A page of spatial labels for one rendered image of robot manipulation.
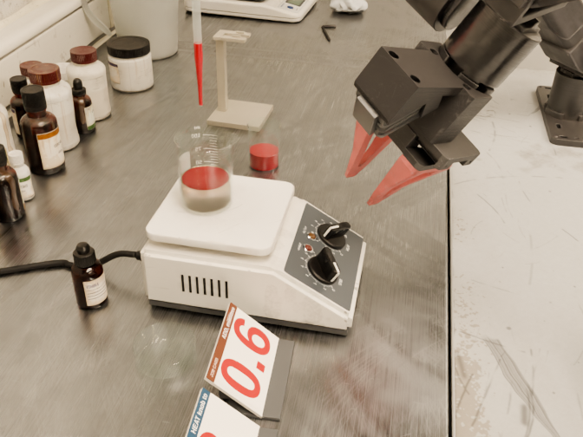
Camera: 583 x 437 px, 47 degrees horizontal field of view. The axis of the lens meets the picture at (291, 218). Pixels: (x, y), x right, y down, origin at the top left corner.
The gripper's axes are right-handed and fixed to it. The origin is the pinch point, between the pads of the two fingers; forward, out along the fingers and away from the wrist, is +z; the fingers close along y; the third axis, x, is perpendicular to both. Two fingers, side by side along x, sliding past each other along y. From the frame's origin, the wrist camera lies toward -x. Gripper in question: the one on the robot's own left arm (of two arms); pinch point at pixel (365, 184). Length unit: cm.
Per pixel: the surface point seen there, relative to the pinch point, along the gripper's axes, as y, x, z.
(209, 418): 10.8, -20.6, 11.2
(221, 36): -36.1, 15.2, 12.0
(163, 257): -4.6, -14.4, 13.0
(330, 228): 0.7, -0.8, 5.6
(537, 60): -41, 151, 15
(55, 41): -60, 9, 34
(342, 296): 7.1, -3.8, 7.2
